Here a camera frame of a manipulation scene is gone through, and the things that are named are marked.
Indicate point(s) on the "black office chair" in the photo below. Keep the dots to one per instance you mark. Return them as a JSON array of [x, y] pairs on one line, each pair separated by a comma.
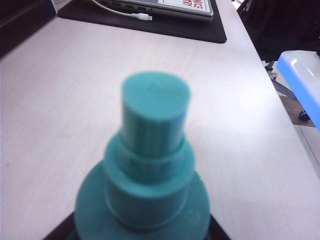
[[275, 25]]

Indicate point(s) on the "thin black book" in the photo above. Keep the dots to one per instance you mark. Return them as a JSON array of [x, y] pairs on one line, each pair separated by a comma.
[[15, 10]]

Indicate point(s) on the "black desk mat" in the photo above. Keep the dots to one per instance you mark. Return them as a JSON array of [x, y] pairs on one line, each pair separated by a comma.
[[187, 30]]

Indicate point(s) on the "teal sprayer bottle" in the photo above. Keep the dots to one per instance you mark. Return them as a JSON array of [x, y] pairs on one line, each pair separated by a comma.
[[150, 175]]

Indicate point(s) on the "silver laptop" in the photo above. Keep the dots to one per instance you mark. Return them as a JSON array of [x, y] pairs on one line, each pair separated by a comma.
[[140, 6]]

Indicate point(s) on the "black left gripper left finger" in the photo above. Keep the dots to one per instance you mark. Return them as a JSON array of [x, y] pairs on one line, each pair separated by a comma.
[[62, 230]]

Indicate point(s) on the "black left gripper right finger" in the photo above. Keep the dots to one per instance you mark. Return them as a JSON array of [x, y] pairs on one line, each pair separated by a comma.
[[218, 232]]

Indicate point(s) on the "blue rimmed translucent box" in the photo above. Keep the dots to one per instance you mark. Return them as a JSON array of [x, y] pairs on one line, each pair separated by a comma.
[[295, 82]]

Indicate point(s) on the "red white printed card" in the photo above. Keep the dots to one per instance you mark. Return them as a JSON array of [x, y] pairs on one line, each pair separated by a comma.
[[182, 5]]

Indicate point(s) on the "thick black book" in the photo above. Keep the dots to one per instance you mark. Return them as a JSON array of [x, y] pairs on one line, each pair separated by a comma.
[[15, 37]]

